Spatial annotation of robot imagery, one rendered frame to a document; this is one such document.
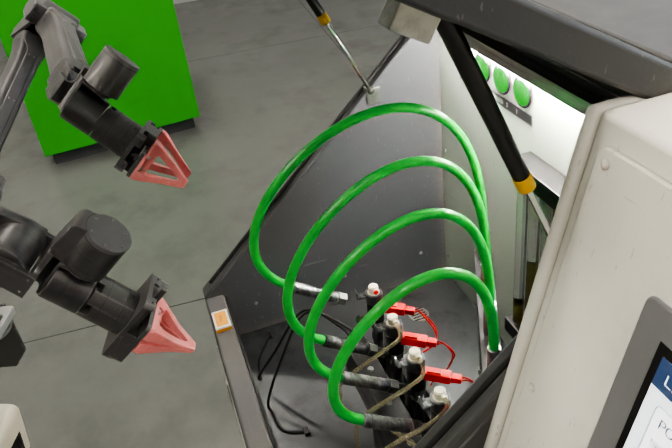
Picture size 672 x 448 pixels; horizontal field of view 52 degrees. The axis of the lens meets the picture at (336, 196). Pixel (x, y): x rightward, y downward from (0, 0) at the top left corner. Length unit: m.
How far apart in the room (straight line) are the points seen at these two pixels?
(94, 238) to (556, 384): 0.51
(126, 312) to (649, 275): 0.58
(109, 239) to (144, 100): 3.54
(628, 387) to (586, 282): 0.10
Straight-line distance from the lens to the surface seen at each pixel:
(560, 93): 0.96
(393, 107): 0.96
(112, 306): 0.87
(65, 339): 3.04
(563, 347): 0.70
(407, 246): 1.51
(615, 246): 0.63
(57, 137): 4.37
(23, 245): 0.86
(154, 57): 4.26
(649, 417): 0.63
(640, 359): 0.62
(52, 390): 2.84
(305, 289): 1.06
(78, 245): 0.83
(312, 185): 1.34
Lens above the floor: 1.82
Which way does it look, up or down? 32 degrees down
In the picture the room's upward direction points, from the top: 7 degrees counter-clockwise
